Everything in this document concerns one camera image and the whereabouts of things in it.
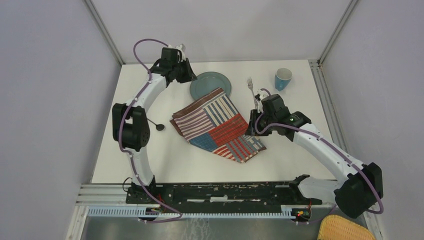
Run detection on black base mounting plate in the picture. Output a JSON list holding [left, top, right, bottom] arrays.
[[125, 181, 323, 214]]

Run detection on blue ceramic mug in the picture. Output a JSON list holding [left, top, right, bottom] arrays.
[[274, 68, 293, 91]]

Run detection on white slotted cable duct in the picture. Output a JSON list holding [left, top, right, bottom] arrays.
[[87, 206, 295, 220]]

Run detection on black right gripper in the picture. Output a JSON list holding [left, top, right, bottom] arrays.
[[244, 109, 277, 136]]

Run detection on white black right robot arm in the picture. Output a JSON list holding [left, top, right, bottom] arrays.
[[245, 93, 384, 218]]

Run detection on aluminium frame rails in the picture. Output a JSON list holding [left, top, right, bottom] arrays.
[[65, 59, 385, 240]]

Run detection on ornate silver fork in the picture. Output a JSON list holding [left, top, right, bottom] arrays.
[[247, 76, 259, 110]]

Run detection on striped patchwork placemat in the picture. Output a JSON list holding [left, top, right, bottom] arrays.
[[170, 87, 266, 163]]

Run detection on yellow woven basket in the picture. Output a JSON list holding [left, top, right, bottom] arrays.
[[317, 214, 376, 240]]

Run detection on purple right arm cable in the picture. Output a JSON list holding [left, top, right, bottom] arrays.
[[253, 87, 385, 225]]

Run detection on teal ceramic plate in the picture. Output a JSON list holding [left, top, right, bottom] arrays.
[[189, 71, 232, 100]]

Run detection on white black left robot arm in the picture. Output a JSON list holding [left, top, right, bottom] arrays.
[[112, 44, 197, 204]]

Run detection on black spoon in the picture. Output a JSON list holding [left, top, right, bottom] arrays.
[[147, 118, 166, 131]]

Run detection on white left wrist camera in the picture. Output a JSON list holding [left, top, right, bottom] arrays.
[[167, 43, 186, 56]]

